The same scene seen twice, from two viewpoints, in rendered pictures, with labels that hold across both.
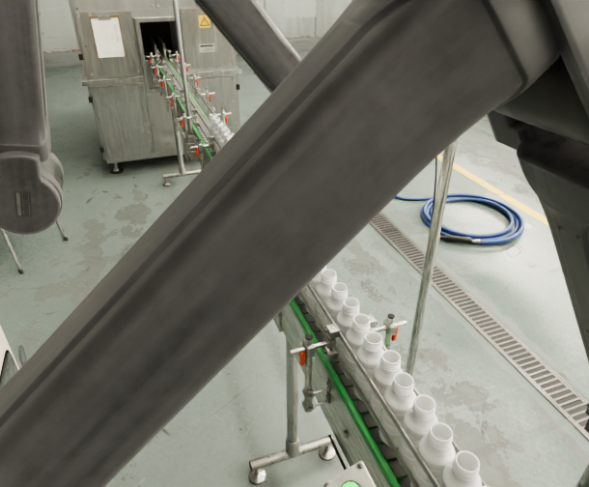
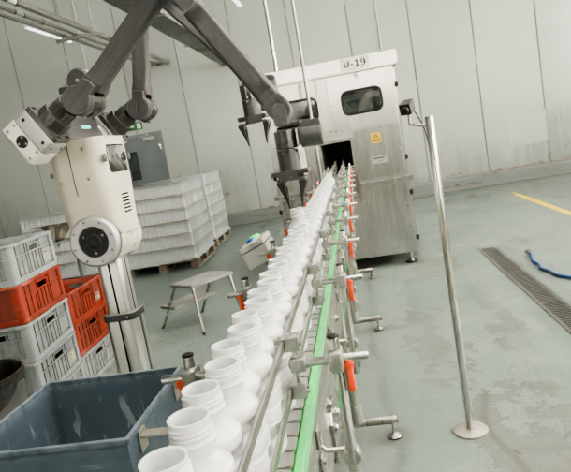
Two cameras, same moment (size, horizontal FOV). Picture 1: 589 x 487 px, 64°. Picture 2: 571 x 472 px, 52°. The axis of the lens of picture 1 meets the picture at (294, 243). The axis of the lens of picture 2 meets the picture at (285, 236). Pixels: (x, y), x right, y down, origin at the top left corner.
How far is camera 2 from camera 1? 1.58 m
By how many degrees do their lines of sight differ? 35
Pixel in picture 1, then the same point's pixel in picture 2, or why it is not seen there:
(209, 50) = (381, 161)
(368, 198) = (140, 19)
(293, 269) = (132, 30)
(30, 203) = (139, 107)
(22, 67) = (141, 63)
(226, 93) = (400, 198)
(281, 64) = not seen: hidden behind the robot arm
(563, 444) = not seen: outside the picture
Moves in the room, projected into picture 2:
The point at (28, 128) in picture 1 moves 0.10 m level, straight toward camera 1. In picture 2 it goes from (141, 82) to (136, 79)
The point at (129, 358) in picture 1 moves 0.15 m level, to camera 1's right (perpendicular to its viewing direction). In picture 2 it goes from (111, 45) to (155, 31)
